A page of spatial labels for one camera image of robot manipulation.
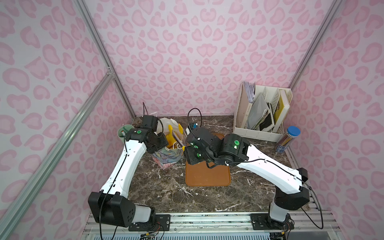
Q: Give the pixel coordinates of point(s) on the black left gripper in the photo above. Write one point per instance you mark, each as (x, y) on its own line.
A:
(160, 143)

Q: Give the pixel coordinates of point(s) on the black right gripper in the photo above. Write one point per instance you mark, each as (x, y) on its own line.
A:
(192, 152)

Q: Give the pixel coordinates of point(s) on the colourful floral paper bag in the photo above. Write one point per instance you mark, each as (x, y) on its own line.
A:
(165, 157)

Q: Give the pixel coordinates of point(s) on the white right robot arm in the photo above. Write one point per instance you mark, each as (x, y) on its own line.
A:
(234, 150)

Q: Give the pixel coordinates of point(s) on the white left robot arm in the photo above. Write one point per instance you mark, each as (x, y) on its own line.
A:
(111, 205)

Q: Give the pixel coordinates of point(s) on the brown rectangular tray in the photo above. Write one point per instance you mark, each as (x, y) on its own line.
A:
(199, 175)

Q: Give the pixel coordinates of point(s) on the mint green cylindrical container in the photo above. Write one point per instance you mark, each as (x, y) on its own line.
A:
(124, 133)

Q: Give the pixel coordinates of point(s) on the white desk file organizer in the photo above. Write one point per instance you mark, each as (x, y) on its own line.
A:
(247, 94)

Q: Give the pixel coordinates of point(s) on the grey notebook in organizer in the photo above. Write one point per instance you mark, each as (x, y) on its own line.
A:
(258, 113)

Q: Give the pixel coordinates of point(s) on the yellow book in organizer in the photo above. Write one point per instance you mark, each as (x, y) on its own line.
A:
(281, 111)

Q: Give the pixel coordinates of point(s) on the blue lid pencil tube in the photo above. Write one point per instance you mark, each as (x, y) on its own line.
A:
(287, 138)

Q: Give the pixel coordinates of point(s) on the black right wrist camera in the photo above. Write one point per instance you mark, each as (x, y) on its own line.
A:
(193, 126)

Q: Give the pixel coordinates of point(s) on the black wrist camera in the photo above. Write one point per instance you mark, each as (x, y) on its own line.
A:
(193, 126)
(149, 122)

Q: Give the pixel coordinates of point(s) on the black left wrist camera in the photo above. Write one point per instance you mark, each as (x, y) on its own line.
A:
(149, 122)

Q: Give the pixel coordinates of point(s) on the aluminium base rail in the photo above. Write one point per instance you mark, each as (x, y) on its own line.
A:
(240, 222)

